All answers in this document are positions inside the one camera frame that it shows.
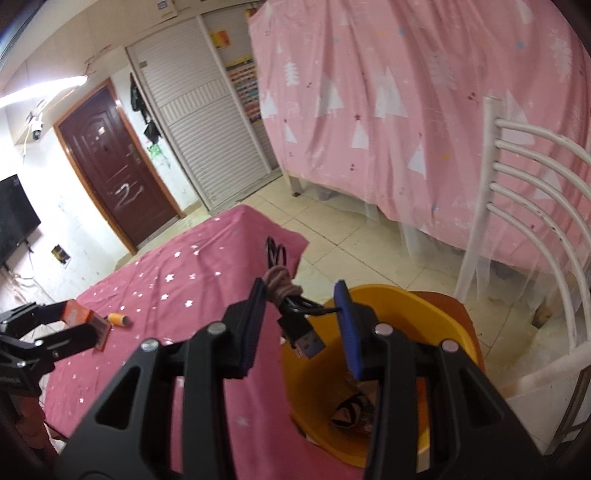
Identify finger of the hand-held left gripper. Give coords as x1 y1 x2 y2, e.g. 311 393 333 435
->
0 302 70 335
34 320 100 365

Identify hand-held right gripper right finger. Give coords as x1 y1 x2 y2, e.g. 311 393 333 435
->
333 279 546 480

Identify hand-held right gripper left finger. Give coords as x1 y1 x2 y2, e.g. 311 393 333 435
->
58 278 269 480

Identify orange packet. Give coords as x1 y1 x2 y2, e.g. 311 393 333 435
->
64 300 112 352

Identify black usb cable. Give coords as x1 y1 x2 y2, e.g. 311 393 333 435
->
264 236 341 358

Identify pink hair tie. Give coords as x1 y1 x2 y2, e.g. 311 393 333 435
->
263 265 303 305

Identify yellow plastic basin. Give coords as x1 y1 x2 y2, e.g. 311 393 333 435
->
281 284 478 469

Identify black and white wrapper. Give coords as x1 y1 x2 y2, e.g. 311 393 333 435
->
330 392 372 430

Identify black flat television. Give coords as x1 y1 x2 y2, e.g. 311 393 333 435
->
0 174 42 268

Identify pink star-print tablecloth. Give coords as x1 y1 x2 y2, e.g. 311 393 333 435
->
39 204 370 480

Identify white mosquito net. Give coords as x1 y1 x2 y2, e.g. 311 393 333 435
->
360 185 591 333

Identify brown stool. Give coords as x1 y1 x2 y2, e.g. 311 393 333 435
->
411 290 485 374

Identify brown entrance door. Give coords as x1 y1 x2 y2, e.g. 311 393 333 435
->
53 78 185 254

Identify white metal chair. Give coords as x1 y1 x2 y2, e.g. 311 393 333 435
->
455 97 591 457

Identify pink tree-print bed sheet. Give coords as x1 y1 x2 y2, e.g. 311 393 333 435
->
247 0 591 282

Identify white slatted sliding door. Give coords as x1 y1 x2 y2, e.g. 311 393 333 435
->
126 16 280 210

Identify fluorescent tube lamp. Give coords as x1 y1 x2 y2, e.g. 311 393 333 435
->
0 74 88 109

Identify black hanging bags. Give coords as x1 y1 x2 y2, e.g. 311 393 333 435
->
129 76 160 139

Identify white security camera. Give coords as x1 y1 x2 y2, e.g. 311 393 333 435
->
25 99 47 140

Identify colourful grid wall poster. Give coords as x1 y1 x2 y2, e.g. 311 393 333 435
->
227 58 264 124

